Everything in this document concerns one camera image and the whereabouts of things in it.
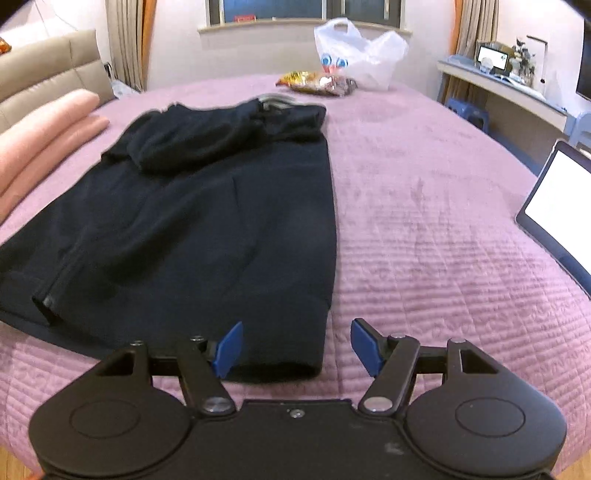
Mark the blue plastic stool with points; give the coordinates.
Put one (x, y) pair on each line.
(466, 110)

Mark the white plastic bag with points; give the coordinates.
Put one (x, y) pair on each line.
(369, 60)

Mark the small lit screen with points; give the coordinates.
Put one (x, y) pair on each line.
(491, 57)

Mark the black wall television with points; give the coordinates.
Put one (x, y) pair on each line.
(585, 69)

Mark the small red window sign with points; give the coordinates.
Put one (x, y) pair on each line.
(244, 19)

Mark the tablet with white screen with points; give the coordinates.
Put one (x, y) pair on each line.
(558, 203)

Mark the beige padded headboard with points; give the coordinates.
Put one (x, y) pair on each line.
(46, 69)

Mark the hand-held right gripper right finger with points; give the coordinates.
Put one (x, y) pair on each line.
(367, 347)

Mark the yellow snack packet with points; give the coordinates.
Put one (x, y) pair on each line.
(314, 82)

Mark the folded pink quilt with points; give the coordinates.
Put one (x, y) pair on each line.
(46, 124)

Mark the white curved desk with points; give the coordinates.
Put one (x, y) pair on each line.
(508, 92)

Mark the black hoodie with white stripes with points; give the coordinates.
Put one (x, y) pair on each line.
(184, 221)

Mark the dark framed window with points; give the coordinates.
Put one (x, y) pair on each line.
(277, 9)

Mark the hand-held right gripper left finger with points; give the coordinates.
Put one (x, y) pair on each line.
(228, 351)

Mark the beige and orange curtain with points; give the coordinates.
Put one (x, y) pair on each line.
(475, 32)
(129, 41)

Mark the orange plush toy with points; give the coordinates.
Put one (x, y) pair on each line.
(2, 47)

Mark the white window sill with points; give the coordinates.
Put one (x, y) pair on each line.
(258, 26)

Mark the white cloth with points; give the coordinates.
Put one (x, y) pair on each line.
(123, 88)

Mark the desk ornament with flowers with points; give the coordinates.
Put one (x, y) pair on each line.
(524, 57)

